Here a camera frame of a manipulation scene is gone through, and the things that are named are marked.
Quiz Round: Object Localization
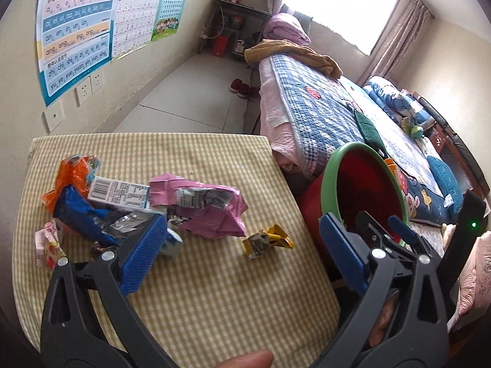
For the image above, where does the white milk carton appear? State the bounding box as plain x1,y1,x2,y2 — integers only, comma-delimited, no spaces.
87,176,151,212

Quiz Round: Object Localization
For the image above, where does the colourful letter wall poster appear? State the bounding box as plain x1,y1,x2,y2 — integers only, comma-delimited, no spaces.
36,0,127,107

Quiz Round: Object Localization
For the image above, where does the blue duvet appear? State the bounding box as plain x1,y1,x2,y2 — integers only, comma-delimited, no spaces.
362,76,426,123

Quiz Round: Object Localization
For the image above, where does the white chart wall poster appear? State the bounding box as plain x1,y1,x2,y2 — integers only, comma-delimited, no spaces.
111,0,171,62

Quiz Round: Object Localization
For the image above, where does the large pink plastic bag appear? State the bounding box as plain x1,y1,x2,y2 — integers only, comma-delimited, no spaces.
149,174,248,238

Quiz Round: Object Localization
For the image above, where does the teal chart wall poster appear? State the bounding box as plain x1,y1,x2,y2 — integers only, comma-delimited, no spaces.
151,0,195,43

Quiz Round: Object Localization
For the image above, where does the pink white wrapper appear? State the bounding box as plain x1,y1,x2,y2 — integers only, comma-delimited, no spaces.
34,218,68,271

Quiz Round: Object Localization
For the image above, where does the blue cushion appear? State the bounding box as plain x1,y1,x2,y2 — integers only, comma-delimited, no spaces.
426,155,465,215

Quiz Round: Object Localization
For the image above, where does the green stuffed toy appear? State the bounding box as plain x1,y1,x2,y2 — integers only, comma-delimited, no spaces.
401,117,426,139

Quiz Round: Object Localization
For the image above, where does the window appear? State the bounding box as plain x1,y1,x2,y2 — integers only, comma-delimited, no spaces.
282,0,403,56

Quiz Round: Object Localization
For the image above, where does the tan blanket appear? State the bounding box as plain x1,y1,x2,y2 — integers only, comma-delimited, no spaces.
244,39,343,79

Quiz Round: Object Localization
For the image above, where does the dark green cloth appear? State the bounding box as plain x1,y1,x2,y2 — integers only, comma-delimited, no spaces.
354,110,388,158

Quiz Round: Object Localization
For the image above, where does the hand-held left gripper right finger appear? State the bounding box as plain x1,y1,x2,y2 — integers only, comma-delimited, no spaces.
309,213,449,368

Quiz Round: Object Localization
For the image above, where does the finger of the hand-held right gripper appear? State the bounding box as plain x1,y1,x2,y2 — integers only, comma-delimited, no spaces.
387,216,440,257
355,211,413,261

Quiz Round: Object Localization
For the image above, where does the pink bed sheet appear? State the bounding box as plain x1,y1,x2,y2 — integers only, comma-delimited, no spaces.
258,57,331,177

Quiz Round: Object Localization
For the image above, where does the dark bed headboard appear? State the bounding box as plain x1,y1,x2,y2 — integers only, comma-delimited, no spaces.
412,92,491,200

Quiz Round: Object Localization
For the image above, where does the blue foil wrapper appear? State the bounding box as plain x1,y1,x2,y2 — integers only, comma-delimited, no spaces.
53,186,154,248

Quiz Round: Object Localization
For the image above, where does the orange plastic wrapper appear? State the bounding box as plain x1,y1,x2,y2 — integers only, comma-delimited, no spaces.
41,155,101,213

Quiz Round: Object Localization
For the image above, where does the pink blanket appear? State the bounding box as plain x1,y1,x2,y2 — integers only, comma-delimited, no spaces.
447,230,491,330

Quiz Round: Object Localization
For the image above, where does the person's left hand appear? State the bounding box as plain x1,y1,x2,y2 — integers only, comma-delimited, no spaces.
213,349,275,368

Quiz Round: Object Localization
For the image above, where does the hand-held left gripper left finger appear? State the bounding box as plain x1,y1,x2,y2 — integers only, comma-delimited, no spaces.
40,215,169,368

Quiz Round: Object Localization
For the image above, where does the light blue white bag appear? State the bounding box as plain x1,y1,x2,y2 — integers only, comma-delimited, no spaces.
153,217,185,261

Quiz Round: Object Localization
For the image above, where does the red bin with green rim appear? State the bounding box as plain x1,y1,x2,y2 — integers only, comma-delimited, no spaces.
297,142,410,277

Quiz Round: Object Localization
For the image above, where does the yellow candy wrapper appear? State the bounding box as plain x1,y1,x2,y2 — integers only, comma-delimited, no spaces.
242,224,295,260

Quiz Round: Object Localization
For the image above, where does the dark metal shelf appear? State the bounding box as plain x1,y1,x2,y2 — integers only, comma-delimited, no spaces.
197,0,273,62

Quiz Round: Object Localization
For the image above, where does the bed with blue quilt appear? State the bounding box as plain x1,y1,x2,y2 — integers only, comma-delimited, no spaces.
269,54,461,223

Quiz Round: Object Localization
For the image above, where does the pink duvet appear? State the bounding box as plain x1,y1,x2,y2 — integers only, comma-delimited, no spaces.
262,13,311,45

